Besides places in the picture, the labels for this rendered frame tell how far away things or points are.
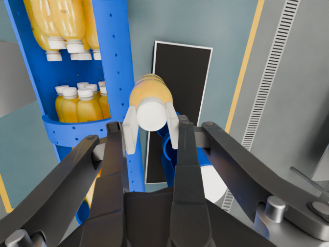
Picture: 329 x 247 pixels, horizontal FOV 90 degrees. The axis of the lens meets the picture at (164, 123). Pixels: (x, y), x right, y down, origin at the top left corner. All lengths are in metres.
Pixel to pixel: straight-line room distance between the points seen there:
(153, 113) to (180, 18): 1.56
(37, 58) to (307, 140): 3.02
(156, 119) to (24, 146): 2.01
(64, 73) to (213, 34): 1.43
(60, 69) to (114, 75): 0.28
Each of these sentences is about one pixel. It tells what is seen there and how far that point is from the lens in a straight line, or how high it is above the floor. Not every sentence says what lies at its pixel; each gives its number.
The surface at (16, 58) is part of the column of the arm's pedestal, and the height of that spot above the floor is 0.73.
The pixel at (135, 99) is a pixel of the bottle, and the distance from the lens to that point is 0.23.
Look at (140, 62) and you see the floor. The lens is 1.65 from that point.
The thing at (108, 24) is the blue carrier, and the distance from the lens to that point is 0.46.
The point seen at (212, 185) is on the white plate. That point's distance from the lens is 0.95.
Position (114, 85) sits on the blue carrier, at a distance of 0.46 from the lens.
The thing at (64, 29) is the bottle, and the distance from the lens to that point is 0.49.
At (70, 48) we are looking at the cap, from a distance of 0.50.
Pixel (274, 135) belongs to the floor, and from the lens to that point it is 2.61.
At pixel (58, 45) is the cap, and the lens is 0.55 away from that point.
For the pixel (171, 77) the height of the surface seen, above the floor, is 0.15.
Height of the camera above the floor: 1.65
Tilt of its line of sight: 65 degrees down
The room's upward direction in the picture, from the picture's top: 155 degrees clockwise
